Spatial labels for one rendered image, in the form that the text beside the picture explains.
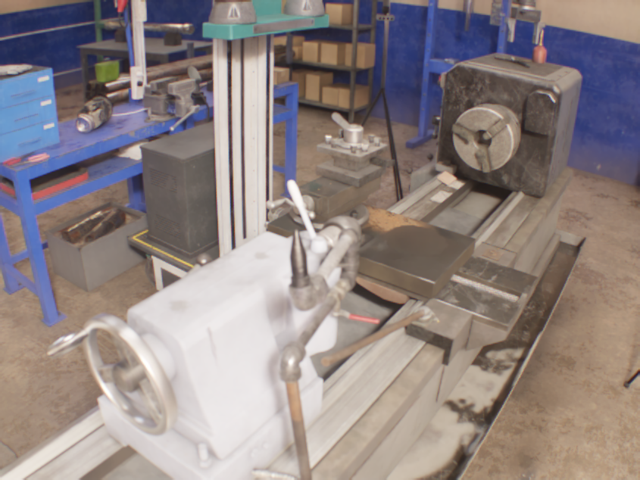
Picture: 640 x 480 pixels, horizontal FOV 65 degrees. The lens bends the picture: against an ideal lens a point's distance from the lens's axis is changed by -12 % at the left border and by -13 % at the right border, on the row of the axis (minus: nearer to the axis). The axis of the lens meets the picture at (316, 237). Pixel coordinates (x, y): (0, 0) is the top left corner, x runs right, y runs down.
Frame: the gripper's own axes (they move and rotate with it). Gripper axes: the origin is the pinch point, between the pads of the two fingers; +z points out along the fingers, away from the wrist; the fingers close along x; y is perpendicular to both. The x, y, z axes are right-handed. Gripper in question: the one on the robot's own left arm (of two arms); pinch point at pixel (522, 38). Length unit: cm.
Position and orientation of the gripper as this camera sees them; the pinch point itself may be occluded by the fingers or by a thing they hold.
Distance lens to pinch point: 254.6
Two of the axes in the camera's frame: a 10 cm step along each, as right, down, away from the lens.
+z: -0.3, 8.9, 4.6
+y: 2.4, 4.6, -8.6
